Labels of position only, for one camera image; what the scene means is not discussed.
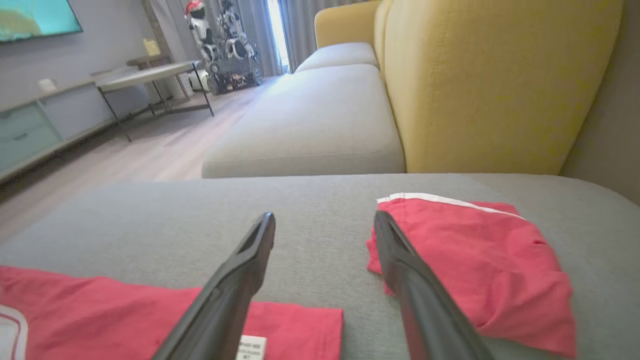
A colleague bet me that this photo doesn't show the red basketball jersey white sleeves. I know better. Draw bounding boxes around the red basketball jersey white sleeves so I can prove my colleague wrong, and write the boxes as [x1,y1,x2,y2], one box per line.
[0,265,345,360]

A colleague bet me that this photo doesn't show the medium grey sofa seat cushion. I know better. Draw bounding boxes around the medium grey sofa seat cushion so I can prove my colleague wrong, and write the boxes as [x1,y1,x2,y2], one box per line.
[201,63,406,180]

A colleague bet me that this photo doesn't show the large grey sofa seat cushion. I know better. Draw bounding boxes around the large grey sofa seat cushion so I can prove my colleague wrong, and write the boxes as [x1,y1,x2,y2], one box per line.
[0,172,640,360]

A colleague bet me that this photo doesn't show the white and black wheeled robot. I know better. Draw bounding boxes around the white and black wheeled robot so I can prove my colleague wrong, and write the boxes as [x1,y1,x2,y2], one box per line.
[184,0,264,96]

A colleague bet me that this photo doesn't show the long grey tv cabinet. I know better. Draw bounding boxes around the long grey tv cabinet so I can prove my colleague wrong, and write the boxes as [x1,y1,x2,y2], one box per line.
[0,65,153,182]

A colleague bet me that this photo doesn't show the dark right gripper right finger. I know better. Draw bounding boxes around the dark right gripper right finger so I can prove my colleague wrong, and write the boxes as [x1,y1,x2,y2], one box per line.
[373,209,496,360]

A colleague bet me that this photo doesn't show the wall television screen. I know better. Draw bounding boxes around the wall television screen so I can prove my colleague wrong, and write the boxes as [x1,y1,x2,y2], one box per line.
[0,0,84,44]

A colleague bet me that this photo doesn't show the narrow yellow sofa backrest cushion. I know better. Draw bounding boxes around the narrow yellow sofa backrest cushion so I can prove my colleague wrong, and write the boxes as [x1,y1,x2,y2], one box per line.
[313,0,384,50]

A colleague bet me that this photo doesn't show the red shorts with white stripe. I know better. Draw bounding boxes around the red shorts with white stripe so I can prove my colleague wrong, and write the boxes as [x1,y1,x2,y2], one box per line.
[365,192,578,359]

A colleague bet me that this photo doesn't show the small grey sofa seat cushion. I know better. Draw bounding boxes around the small grey sofa seat cushion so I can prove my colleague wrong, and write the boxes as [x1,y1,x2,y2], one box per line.
[294,42,380,74]

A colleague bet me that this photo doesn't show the wide yellow sofa backrest cushion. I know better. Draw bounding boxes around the wide yellow sofa backrest cushion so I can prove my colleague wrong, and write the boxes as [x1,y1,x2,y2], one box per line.
[373,0,625,176]

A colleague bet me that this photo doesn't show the taupe sofa backrest cushion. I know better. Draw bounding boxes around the taupe sofa backrest cushion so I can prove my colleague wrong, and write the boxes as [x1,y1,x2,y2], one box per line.
[559,0,640,207]

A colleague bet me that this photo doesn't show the grey window curtains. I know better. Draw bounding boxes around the grey window curtains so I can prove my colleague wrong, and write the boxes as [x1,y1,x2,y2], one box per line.
[145,0,372,77]

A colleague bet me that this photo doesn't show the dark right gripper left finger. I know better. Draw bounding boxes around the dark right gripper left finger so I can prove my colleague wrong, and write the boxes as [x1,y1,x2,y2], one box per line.
[151,212,277,360]

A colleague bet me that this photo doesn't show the grey table with metal legs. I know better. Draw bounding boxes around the grey table with metal legs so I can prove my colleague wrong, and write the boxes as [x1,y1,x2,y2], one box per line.
[92,60,216,144]

